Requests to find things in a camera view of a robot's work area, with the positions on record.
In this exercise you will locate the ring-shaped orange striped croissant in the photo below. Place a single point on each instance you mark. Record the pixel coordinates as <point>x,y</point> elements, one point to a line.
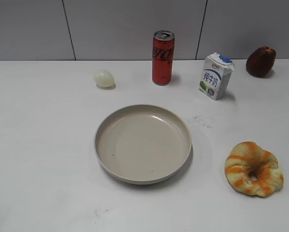
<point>253,171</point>

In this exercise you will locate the beige round plate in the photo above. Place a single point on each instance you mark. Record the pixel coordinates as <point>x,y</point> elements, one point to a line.
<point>142,144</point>

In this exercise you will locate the white egg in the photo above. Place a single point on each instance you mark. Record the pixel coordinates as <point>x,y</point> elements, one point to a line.
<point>103,78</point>

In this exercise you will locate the red cola can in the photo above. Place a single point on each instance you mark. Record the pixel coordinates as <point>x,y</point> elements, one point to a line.
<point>162,56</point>

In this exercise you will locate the small white milk carton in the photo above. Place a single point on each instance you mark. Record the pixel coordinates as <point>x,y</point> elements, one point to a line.
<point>216,74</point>

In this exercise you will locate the dark red fruit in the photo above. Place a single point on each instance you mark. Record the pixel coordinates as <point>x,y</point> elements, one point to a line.
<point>261,61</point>

